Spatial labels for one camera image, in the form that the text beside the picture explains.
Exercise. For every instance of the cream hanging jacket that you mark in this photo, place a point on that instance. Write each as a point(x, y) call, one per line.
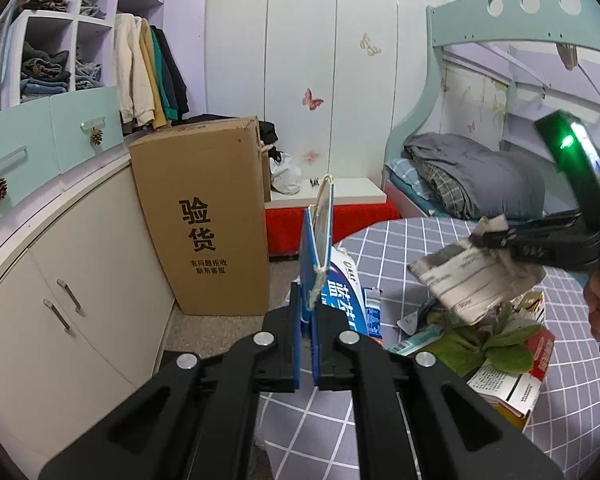
point(136, 99)

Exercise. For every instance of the white open wardrobe shelves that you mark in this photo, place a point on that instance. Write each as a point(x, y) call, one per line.
point(82, 28)

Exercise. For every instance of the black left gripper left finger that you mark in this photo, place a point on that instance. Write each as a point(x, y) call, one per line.
point(195, 419)

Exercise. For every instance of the mint drawer unit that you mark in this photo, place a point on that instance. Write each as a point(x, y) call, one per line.
point(44, 138)

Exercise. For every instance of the white plastic bag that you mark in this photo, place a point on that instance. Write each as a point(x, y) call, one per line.
point(286, 175)

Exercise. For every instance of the black hanging garment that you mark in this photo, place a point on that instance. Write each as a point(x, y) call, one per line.
point(179, 85)

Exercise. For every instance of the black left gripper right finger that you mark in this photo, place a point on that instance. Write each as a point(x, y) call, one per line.
point(414, 418)

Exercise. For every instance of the mint bunk bed frame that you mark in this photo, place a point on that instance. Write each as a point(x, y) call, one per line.
point(493, 67)

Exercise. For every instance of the pink butterfly wall sticker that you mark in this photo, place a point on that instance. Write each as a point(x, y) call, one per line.
point(310, 101)

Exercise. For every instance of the pine cone ornament right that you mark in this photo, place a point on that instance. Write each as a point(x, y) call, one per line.
point(96, 136)

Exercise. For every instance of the blue card package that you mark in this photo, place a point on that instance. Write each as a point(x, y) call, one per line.
point(315, 247)

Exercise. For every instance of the large brown cardboard box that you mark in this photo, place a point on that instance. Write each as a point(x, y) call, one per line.
point(201, 190)

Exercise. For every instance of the newspaper sheet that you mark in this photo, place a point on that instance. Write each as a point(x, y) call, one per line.
point(469, 281)

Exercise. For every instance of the grey checked tablecloth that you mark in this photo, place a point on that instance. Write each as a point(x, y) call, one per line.
point(565, 422)

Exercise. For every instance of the green hanging garment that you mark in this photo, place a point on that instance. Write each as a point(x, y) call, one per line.
point(164, 81)

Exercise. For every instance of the grey folded duvet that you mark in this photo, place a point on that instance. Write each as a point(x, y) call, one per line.
point(471, 181)

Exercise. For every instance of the cream lower cabinet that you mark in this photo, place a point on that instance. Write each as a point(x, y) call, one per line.
point(84, 306)

